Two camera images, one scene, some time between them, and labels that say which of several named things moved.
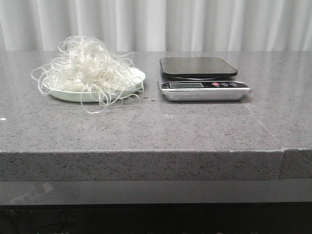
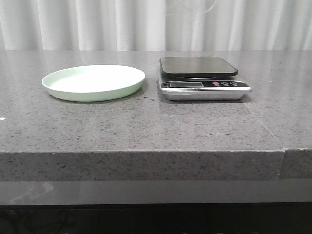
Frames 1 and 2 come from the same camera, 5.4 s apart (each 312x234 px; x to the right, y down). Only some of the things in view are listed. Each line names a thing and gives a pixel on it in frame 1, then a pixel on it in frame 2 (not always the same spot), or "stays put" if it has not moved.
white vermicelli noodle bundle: x=91 y=70 → x=203 y=6
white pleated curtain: x=159 y=25 stays put
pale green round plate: x=128 y=82 stays put
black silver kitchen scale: x=198 y=79 stays put
